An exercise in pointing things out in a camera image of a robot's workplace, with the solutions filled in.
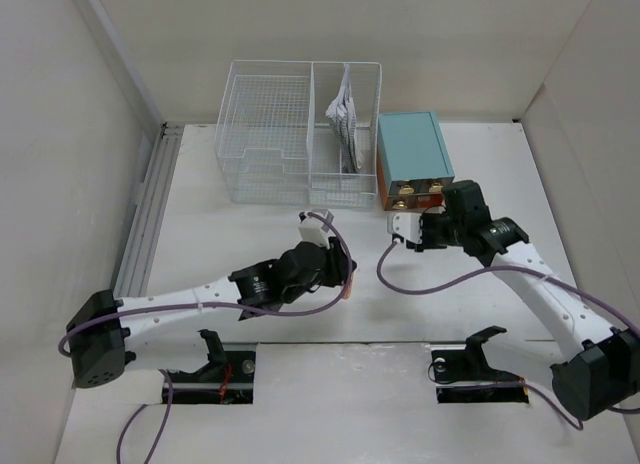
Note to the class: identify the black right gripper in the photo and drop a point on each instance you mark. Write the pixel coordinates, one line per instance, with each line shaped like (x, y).
(425, 245)

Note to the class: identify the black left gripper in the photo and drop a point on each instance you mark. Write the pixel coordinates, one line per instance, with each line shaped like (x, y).
(338, 265)

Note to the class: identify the orange plastic case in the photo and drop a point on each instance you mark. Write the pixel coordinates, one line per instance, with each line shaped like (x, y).
(348, 286)

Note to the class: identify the grey setup guide booklet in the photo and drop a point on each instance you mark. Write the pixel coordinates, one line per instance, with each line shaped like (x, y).
(342, 117)

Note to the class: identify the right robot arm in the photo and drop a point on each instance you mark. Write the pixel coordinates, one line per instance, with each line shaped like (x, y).
(592, 362)

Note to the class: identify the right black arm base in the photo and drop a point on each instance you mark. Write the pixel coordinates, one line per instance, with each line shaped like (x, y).
(462, 374)

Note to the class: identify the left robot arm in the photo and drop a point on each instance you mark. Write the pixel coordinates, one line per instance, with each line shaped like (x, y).
(179, 331)

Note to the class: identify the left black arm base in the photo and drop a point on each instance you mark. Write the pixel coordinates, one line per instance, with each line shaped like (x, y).
(225, 376)

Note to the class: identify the teal orange drawer box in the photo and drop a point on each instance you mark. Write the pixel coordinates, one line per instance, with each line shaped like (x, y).
(413, 163)

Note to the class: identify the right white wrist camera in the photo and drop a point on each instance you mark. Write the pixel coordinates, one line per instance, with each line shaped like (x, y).
(405, 226)

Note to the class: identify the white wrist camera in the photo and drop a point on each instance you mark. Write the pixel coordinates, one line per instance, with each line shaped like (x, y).
(313, 230)
(405, 226)

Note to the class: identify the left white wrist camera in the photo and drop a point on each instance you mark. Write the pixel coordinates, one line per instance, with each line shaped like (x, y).
(313, 230)

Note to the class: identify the white wire mesh organizer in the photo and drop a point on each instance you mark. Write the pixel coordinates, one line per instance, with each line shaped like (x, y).
(274, 144)

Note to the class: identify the aluminium rail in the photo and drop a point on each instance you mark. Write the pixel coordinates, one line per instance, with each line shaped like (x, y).
(133, 267)

